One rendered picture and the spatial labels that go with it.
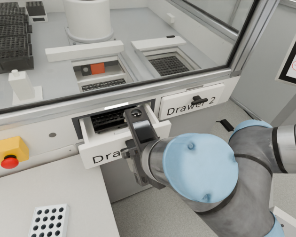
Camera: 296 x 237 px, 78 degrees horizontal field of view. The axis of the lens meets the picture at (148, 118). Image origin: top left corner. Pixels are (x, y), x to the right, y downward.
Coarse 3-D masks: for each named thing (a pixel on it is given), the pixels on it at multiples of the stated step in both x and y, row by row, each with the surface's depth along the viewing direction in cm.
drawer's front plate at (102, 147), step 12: (168, 120) 59; (156, 132) 59; (168, 132) 62; (84, 144) 51; (96, 144) 51; (108, 144) 53; (120, 144) 55; (84, 156) 52; (108, 156) 57; (120, 156) 60
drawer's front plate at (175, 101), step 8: (200, 88) 72; (208, 88) 73; (216, 88) 74; (168, 96) 68; (176, 96) 68; (184, 96) 69; (192, 96) 71; (200, 96) 74; (208, 96) 76; (216, 96) 78; (168, 104) 69; (176, 104) 71; (184, 104) 73; (200, 104) 78; (208, 104) 80; (160, 112) 72; (184, 112) 77
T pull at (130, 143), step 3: (126, 141) 55; (129, 141) 55; (132, 141) 55; (126, 144) 54; (129, 144) 54; (132, 144) 54; (126, 147) 53; (129, 147) 53; (132, 147) 53; (120, 150) 53; (123, 150) 52
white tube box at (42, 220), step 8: (40, 208) 51; (48, 208) 51; (56, 208) 51; (64, 208) 52; (40, 216) 50; (48, 216) 50; (56, 216) 50; (64, 216) 50; (32, 224) 48; (40, 224) 48; (48, 224) 49; (56, 224) 49; (64, 224) 49; (32, 232) 47; (40, 232) 47; (48, 232) 48; (56, 232) 48; (64, 232) 49
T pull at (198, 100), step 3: (195, 96) 71; (198, 96) 72; (195, 99) 70; (198, 99) 70; (201, 99) 70; (204, 99) 71; (207, 99) 71; (192, 102) 69; (195, 102) 69; (198, 102) 69; (201, 102) 70; (204, 102) 71
